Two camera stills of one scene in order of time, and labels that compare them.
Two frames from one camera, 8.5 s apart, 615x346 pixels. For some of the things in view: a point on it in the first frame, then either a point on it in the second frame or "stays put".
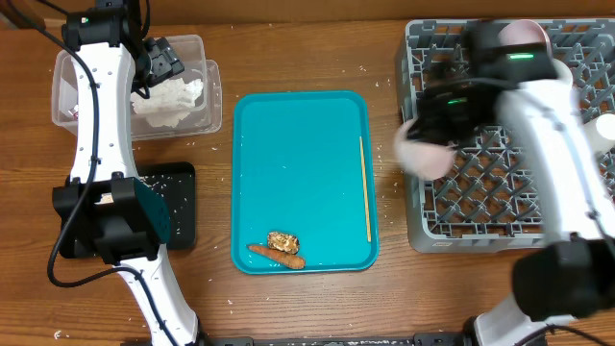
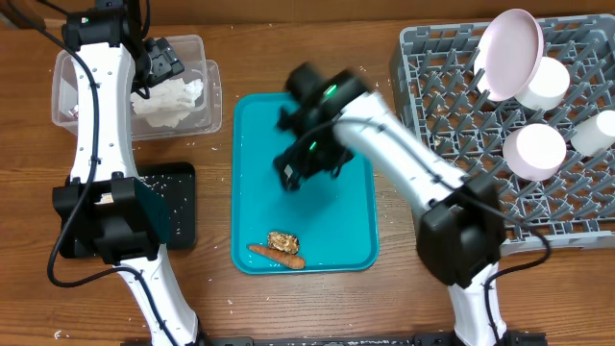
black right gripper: x=432 y=123 → x=291 y=158
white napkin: x=167 y=102 stays put
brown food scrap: x=286 y=242 stays put
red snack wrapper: x=73 y=112 stays put
